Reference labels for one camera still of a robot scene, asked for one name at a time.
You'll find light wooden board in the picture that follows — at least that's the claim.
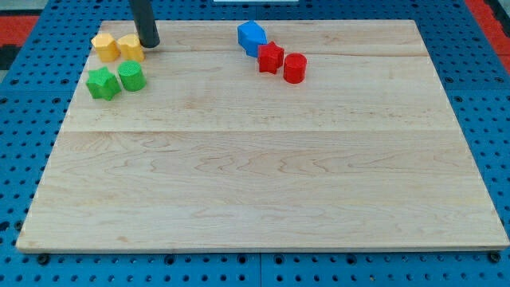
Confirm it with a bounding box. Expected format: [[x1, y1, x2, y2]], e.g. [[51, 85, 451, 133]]
[[17, 20, 509, 254]]

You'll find blue block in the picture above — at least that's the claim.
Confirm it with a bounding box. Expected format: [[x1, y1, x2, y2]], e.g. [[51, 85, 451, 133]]
[[237, 20, 267, 57]]

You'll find green star block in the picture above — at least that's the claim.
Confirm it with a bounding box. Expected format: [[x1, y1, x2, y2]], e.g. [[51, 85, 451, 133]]
[[86, 66, 121, 100]]

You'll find yellow hexagon block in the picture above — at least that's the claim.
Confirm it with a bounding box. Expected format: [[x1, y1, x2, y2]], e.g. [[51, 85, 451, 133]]
[[91, 33, 120, 62]]

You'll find green cylinder block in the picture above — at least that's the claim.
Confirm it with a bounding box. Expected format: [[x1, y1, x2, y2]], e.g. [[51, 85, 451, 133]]
[[117, 61, 147, 92]]

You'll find red cylinder block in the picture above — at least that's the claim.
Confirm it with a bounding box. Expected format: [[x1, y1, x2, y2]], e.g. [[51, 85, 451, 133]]
[[284, 53, 308, 84]]

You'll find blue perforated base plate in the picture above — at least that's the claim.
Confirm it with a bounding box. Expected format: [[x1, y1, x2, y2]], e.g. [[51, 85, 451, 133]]
[[1, 1, 509, 286]]

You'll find red star block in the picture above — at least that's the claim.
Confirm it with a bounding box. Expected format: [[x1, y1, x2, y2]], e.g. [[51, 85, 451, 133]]
[[257, 41, 284, 74]]

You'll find black cylindrical robot arm stick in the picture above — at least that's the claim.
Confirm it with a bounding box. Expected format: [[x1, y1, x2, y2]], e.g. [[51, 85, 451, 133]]
[[128, 0, 160, 48]]

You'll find yellow pentagon block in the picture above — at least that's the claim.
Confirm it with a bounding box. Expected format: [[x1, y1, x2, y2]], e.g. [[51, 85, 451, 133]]
[[116, 33, 145, 62]]

